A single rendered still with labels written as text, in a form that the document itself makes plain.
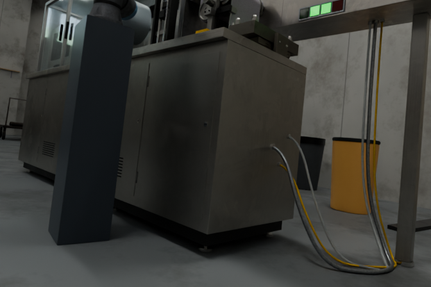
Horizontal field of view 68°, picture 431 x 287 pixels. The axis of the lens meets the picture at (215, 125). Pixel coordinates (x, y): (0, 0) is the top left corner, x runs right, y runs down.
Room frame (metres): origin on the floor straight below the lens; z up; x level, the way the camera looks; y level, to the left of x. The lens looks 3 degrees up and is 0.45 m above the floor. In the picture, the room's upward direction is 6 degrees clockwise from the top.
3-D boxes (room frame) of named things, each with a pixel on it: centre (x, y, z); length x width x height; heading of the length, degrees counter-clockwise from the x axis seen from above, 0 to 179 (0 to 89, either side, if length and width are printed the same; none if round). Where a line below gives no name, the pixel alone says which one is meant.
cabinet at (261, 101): (2.34, 0.67, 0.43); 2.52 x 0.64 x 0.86; 46
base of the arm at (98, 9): (1.38, 0.53, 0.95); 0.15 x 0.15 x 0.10
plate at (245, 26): (1.64, -0.21, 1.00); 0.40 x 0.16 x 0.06; 136
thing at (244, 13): (1.69, -0.10, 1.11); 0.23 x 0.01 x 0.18; 136
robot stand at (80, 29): (1.38, 0.53, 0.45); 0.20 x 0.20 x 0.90; 36
